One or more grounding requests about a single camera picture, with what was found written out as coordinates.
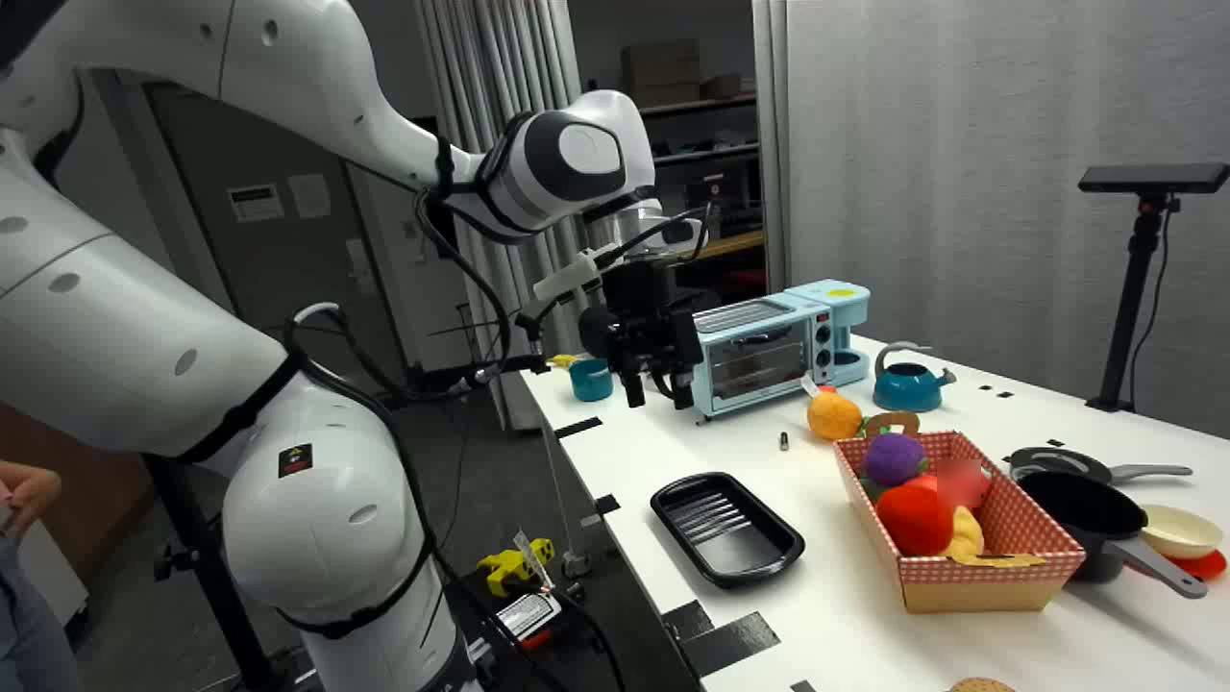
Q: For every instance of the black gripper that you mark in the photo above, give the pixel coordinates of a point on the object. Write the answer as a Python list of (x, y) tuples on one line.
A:
[(649, 312)]

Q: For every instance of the orange pineapple plush toy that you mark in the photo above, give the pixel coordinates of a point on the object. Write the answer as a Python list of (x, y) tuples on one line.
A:
[(832, 417)]

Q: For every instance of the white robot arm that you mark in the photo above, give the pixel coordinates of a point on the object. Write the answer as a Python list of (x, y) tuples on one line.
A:
[(129, 322)]

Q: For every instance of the tan round slice toy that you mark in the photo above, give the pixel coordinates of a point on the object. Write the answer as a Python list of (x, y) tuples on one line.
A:
[(876, 426)]

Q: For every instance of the red tomato plush toy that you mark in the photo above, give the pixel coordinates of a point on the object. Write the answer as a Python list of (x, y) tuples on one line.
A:
[(918, 516)]

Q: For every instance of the watermelon slice plush toy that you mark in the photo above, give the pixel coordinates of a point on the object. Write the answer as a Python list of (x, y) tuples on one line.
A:
[(972, 485)]

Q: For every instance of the yellow banana plush toy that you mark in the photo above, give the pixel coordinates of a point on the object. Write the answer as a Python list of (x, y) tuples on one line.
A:
[(968, 541)]

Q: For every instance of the gray toy frying pan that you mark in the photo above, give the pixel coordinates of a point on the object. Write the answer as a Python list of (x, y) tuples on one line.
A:
[(1059, 461)]

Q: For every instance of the toy burger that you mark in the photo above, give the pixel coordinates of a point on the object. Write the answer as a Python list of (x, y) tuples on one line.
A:
[(981, 686)]

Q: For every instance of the black toy frying pan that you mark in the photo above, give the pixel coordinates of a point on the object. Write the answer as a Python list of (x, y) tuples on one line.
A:
[(1090, 506)]

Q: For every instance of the cream yellow toy plate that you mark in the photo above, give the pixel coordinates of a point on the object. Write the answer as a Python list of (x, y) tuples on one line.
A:
[(1178, 530)]

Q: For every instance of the red toy piece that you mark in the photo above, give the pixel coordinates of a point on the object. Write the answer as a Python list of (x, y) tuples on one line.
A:
[(1202, 566)]

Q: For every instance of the bystander hand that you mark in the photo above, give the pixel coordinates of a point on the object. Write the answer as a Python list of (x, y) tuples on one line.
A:
[(26, 493)]

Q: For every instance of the small teal cup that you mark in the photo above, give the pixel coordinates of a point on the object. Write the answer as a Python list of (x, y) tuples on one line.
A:
[(591, 383)]

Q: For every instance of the light blue toaster oven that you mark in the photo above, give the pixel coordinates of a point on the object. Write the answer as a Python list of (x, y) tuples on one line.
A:
[(756, 368)]

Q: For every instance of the black copper battery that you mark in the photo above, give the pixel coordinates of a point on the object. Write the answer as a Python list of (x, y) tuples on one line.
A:
[(787, 441)]

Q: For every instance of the black ridged plastic tray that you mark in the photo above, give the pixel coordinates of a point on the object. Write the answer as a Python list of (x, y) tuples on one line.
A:
[(730, 530)]

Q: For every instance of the yellow clamp tool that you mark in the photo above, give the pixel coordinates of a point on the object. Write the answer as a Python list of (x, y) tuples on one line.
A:
[(517, 562)]

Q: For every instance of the purple plush ball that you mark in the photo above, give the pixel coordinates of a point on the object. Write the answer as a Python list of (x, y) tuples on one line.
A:
[(895, 461)]

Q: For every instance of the dark storage shelf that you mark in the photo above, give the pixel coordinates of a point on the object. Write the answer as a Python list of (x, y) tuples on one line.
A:
[(712, 140)]

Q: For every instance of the black tape strip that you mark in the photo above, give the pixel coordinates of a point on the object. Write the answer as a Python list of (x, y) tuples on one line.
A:
[(724, 635)]

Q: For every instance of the brown cardboard box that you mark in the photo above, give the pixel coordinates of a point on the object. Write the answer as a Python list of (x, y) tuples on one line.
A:
[(660, 66)]

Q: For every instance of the gray pleated curtain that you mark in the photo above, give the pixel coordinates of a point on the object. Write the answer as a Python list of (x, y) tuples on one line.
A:
[(494, 79)]

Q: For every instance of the checkered cloth with toys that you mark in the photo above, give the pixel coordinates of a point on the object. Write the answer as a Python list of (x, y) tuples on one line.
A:
[(984, 581)]

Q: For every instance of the plain fabric curtain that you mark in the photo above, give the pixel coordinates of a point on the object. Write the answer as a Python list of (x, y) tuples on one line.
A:
[(1002, 193)]

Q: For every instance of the gray metal cabinet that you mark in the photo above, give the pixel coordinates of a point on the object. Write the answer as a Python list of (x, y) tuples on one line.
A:
[(282, 244)]

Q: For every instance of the black tripod stand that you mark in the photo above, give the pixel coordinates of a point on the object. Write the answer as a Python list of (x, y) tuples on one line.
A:
[(1137, 294)]

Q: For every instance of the blue jeans leg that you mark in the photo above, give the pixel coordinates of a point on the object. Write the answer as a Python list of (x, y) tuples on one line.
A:
[(26, 617)]

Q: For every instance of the black flat camera bar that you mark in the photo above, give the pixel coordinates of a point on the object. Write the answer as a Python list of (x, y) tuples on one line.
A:
[(1154, 179)]

